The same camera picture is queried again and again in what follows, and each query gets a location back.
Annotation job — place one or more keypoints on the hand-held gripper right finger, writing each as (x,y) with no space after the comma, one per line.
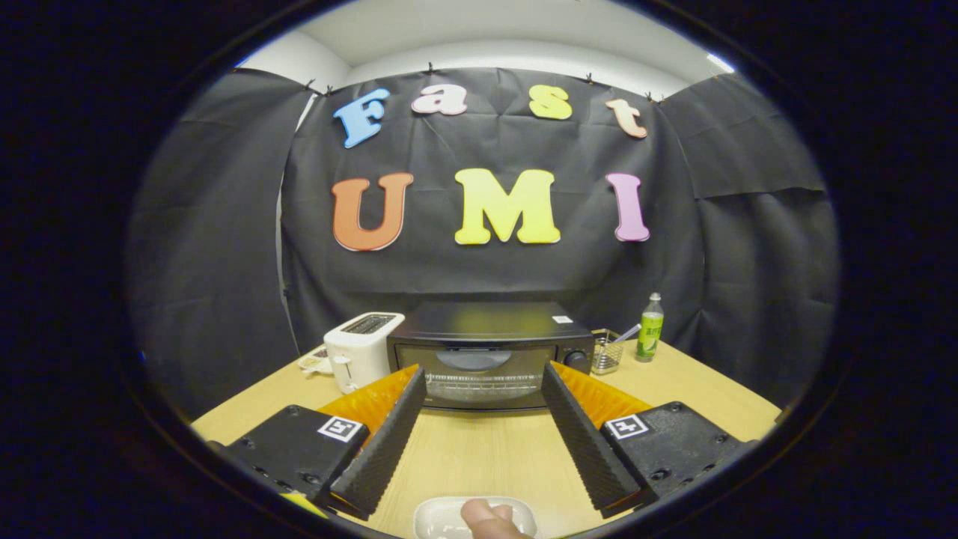
(584,449)

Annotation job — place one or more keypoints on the green drink bottle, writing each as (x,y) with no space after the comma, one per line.
(650,337)

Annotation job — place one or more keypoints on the striped straw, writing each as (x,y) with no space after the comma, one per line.
(627,334)

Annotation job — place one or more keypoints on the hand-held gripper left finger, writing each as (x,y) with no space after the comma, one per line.
(385,449)

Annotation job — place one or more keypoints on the white pop-up toaster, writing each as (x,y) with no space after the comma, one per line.
(359,359)

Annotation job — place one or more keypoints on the black toaster oven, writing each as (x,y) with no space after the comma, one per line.
(479,318)

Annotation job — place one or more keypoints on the ceiling light panel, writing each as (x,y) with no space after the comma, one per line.
(721,63)

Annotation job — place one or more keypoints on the white rectangular plate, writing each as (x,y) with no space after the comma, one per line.
(438,516)

